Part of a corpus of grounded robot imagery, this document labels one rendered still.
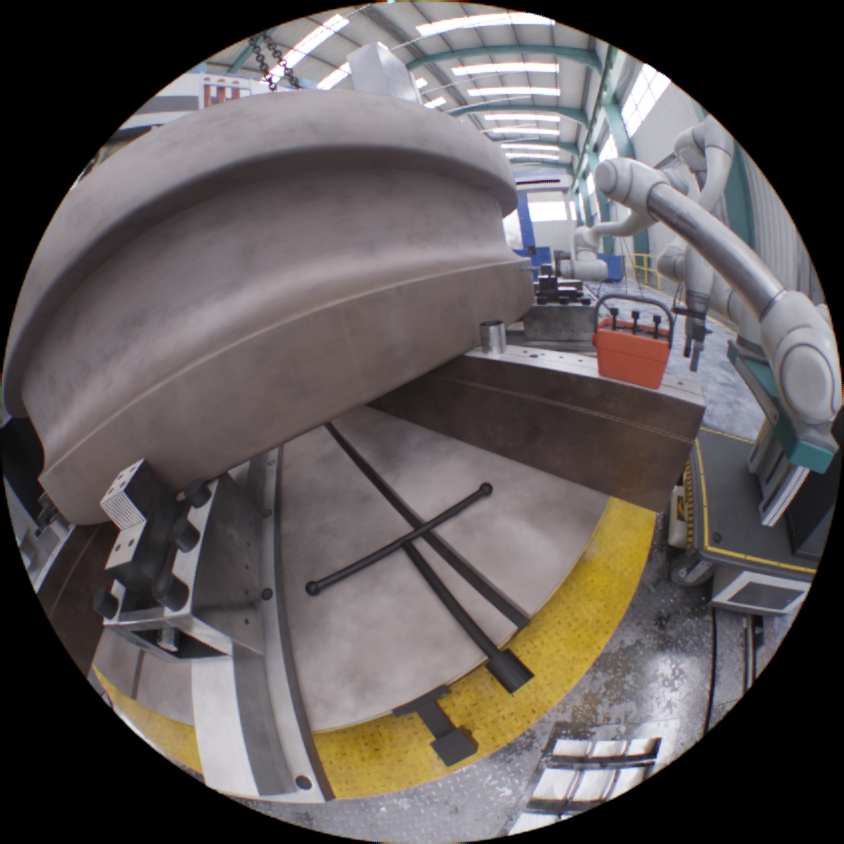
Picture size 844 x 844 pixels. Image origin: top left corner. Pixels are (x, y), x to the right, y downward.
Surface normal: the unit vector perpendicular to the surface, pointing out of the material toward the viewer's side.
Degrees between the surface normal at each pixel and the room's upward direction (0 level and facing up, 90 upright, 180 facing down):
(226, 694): 0
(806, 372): 94
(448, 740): 0
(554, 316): 90
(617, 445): 90
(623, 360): 97
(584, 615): 0
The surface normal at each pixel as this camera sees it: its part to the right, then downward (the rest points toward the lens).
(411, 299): 0.64, 0.29
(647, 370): -0.69, 0.58
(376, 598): -0.20, -0.83
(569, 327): -0.36, 0.55
